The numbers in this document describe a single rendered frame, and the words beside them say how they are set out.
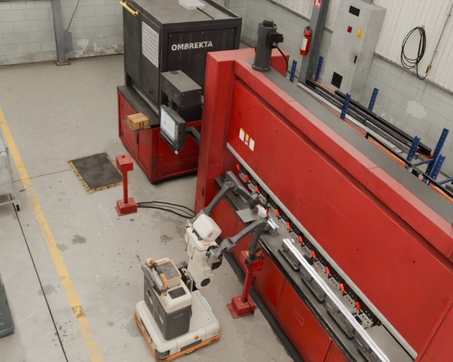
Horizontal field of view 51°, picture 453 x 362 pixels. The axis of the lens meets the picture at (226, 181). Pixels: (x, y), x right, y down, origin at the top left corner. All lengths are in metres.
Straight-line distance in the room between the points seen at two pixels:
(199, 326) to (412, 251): 2.24
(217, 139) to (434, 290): 2.85
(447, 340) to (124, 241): 3.93
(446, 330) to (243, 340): 2.45
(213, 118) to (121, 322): 2.29
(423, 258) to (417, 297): 0.30
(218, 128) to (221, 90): 0.44
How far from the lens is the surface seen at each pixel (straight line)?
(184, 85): 5.04
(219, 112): 5.04
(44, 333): 5.14
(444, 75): 8.21
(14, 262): 5.87
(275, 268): 4.68
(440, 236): 3.14
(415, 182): 3.46
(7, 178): 6.57
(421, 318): 3.52
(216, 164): 5.40
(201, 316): 4.80
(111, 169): 7.10
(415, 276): 3.41
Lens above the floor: 4.04
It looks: 35 degrees down
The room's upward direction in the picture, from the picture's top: 7 degrees clockwise
